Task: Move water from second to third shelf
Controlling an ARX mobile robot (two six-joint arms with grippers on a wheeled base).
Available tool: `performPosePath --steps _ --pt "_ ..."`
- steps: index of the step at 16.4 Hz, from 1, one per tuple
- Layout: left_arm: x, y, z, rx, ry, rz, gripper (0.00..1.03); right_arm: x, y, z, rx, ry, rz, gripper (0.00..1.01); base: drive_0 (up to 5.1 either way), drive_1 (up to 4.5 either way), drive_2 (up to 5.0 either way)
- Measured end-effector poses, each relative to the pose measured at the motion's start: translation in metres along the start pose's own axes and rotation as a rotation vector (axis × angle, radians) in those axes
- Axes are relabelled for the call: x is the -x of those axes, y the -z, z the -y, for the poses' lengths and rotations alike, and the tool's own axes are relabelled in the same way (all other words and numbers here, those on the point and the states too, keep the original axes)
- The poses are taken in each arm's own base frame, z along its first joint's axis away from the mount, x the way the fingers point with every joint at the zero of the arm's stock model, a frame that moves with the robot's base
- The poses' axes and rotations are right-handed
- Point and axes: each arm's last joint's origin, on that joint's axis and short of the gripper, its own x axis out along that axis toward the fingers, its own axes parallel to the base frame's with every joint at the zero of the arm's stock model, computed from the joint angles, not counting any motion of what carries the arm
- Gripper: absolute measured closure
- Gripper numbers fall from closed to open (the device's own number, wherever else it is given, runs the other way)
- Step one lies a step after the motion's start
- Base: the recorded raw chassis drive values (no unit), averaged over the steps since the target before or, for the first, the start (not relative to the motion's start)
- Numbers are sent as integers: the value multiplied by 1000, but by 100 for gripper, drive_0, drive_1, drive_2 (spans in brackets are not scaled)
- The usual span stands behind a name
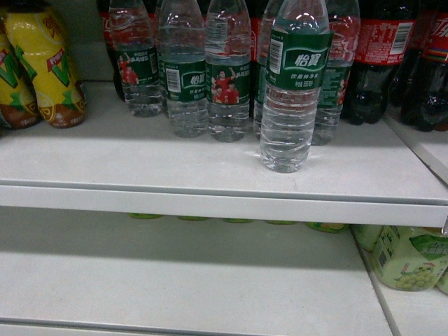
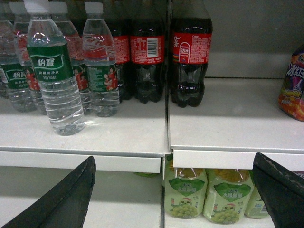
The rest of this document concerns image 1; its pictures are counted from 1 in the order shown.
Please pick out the clear water bottle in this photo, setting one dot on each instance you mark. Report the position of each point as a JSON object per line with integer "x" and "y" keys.
{"x": 299, "y": 47}

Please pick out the water bottle with barcode label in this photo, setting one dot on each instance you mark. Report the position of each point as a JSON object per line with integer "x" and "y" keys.
{"x": 182, "y": 32}

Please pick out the water bottle with athletes label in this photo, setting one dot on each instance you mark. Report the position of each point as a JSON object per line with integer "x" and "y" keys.
{"x": 228, "y": 73}

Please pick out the white metal shelf board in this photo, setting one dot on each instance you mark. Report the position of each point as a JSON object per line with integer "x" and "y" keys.
{"x": 116, "y": 162}

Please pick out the far left water bottle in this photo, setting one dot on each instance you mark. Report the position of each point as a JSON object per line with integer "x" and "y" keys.
{"x": 136, "y": 57}

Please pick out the lower white shelf board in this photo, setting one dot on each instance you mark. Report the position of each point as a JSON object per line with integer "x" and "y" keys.
{"x": 93, "y": 273}

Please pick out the water bottle behind front one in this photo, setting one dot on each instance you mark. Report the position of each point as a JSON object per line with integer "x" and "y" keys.
{"x": 345, "y": 23}

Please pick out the green grape juice bottle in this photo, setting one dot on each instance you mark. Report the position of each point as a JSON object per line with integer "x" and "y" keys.
{"x": 410, "y": 258}

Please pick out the cola bottle red label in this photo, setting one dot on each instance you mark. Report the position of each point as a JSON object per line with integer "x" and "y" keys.
{"x": 385, "y": 30}

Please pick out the left edge lemon tea bottle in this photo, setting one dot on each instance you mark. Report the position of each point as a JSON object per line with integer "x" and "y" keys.
{"x": 18, "y": 102}

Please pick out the right edge cola bottle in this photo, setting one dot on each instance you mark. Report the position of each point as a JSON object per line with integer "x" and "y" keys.
{"x": 425, "y": 104}

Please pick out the yellow lemon tea bottle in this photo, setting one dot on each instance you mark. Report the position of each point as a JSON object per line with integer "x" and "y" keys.
{"x": 39, "y": 42}

